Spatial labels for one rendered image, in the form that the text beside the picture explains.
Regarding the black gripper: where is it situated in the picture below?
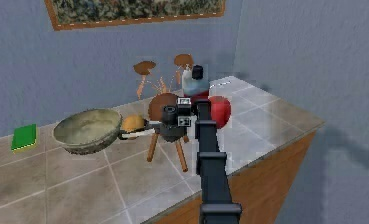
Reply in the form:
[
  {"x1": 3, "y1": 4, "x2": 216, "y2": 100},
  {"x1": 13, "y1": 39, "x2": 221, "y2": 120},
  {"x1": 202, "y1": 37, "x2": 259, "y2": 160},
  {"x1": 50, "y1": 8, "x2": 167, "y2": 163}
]
[{"x1": 118, "y1": 104, "x2": 189, "y2": 143}]

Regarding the brown potato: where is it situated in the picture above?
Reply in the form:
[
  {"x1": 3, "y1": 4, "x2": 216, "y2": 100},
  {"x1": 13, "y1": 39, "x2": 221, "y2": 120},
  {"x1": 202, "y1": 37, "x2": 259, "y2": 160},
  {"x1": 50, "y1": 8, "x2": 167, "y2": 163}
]
[{"x1": 121, "y1": 114, "x2": 147, "y2": 134}]

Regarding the pale blue bottle black cap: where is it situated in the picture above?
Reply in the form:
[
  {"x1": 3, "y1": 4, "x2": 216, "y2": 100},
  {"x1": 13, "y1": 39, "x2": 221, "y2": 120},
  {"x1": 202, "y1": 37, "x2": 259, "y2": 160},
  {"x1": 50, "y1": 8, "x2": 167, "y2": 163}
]
[{"x1": 181, "y1": 64, "x2": 211, "y2": 103}]

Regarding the wooden counter with tiled top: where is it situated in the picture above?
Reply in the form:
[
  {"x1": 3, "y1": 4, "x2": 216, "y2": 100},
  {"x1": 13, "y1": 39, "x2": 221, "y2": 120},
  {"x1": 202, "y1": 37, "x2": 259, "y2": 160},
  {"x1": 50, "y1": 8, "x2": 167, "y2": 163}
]
[{"x1": 0, "y1": 75, "x2": 326, "y2": 224}]

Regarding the green book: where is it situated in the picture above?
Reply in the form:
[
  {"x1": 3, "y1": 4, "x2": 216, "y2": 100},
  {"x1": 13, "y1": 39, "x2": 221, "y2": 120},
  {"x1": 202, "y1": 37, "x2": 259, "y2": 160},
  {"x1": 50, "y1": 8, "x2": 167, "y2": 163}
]
[{"x1": 10, "y1": 123, "x2": 38, "y2": 153}]

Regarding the wood-framed wall picture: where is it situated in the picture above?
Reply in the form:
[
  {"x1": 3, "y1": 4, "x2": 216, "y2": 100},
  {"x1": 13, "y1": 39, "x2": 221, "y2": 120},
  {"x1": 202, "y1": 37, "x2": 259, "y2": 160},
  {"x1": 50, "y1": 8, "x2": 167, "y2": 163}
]
[{"x1": 44, "y1": 0, "x2": 227, "y2": 32}]

